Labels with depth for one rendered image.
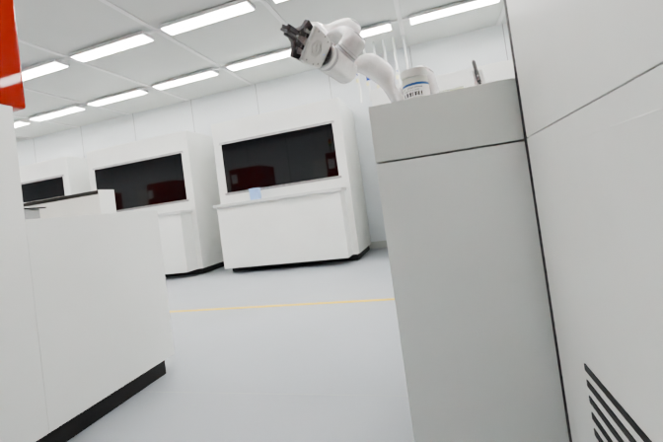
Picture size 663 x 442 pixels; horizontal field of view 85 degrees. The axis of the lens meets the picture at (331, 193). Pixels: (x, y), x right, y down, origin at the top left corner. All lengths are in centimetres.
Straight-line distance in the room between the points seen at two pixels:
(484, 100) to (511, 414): 74
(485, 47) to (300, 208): 323
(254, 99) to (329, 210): 254
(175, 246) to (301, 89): 288
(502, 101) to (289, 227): 370
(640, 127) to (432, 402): 79
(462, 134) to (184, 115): 601
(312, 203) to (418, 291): 343
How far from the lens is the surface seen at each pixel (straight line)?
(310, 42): 109
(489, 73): 450
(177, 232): 527
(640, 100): 49
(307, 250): 438
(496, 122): 95
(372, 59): 168
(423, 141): 93
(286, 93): 582
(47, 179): 727
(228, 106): 624
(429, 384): 104
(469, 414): 107
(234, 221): 476
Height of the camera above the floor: 73
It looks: 1 degrees up
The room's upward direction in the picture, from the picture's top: 8 degrees counter-clockwise
